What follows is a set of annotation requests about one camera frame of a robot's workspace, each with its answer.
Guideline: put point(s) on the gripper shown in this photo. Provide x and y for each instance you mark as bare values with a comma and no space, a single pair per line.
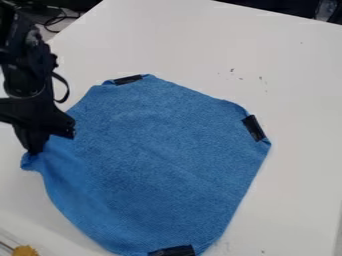
27,111

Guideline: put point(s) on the yellow toy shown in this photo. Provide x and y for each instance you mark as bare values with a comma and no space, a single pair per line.
25,251

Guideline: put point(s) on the blue cloth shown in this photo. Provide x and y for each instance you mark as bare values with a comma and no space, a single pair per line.
160,160

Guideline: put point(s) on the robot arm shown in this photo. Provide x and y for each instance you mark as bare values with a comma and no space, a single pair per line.
22,43

